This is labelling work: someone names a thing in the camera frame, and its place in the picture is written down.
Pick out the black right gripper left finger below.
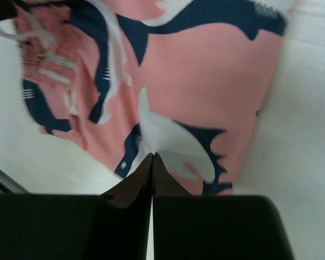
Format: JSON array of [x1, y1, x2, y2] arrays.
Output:
[[0, 154, 153, 259]]

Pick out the pink shark print shorts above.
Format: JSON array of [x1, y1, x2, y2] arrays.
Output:
[[14, 1, 294, 195]]

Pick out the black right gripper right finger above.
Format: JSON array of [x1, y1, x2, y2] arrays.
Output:
[[152, 154, 294, 259]]

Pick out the aluminium front rail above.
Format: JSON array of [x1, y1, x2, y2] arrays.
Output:
[[0, 169, 29, 194]]

